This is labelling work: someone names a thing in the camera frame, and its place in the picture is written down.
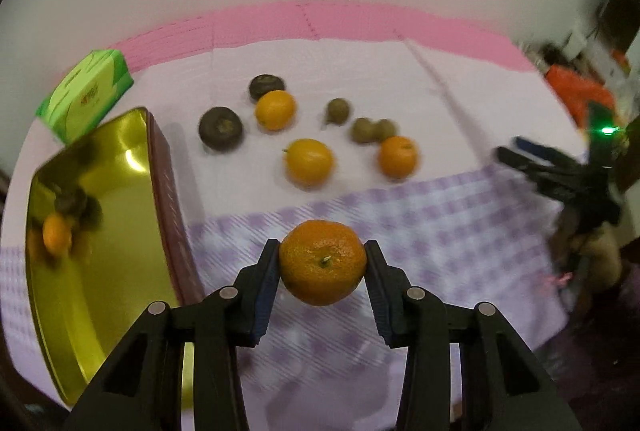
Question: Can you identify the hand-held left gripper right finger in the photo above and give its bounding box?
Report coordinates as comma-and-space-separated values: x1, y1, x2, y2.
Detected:
365, 239, 583, 431

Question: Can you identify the orange mandarin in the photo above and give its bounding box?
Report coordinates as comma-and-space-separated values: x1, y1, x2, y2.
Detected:
284, 138, 335, 189
378, 136, 419, 179
278, 219, 368, 307
255, 90, 297, 132

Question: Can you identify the light pink blanket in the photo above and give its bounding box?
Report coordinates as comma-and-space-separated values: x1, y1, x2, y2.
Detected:
15, 36, 586, 232

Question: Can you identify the orange cloth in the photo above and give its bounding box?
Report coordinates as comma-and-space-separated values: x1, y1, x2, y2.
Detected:
545, 65, 616, 122

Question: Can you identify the pink foam mat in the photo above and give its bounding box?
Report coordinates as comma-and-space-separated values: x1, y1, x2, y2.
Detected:
107, 0, 538, 74

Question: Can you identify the small green fruit middle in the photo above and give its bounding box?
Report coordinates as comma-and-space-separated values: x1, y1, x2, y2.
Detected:
350, 117, 378, 145

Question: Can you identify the person's right hand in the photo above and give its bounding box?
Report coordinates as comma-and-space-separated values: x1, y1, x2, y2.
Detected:
574, 226, 624, 293

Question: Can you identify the dark purple round fruit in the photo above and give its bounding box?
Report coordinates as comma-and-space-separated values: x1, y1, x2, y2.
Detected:
249, 74, 286, 103
198, 107, 245, 151

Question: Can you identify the green tissue pack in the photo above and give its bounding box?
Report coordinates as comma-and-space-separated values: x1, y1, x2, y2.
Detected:
35, 50, 135, 144

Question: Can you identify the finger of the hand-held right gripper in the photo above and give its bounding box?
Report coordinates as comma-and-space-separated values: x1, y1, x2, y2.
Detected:
496, 146, 553, 179
514, 136, 576, 167

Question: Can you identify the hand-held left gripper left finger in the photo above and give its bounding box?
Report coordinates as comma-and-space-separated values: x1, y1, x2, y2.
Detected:
65, 238, 281, 431

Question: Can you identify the red and gold tin box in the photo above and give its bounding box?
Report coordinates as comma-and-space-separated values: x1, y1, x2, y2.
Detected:
24, 107, 206, 412

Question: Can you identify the purple checked cloth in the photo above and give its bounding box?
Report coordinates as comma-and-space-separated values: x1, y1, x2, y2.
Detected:
0, 164, 571, 431

